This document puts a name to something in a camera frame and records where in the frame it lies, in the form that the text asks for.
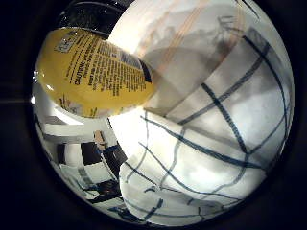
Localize white cloth blue grid lines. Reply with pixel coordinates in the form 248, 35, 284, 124
118, 13, 295, 227

